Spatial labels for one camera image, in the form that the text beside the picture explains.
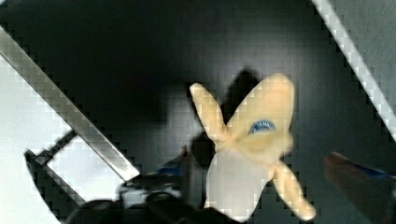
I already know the black toaster oven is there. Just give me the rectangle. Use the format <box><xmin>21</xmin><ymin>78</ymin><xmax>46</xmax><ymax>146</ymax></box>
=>
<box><xmin>1</xmin><ymin>0</ymin><xmax>395</xmax><ymax>224</ymax></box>

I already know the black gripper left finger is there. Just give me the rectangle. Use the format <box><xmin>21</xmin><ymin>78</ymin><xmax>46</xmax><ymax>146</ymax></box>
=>
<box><xmin>64</xmin><ymin>148</ymin><xmax>241</xmax><ymax>224</ymax></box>

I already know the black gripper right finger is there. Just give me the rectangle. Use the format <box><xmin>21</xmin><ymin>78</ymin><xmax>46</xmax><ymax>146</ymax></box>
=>
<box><xmin>323</xmin><ymin>152</ymin><xmax>395</xmax><ymax>224</ymax></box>

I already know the plush peeled banana toy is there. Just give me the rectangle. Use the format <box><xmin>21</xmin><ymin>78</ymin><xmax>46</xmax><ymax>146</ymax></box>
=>
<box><xmin>190</xmin><ymin>74</ymin><xmax>316</xmax><ymax>222</ymax></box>

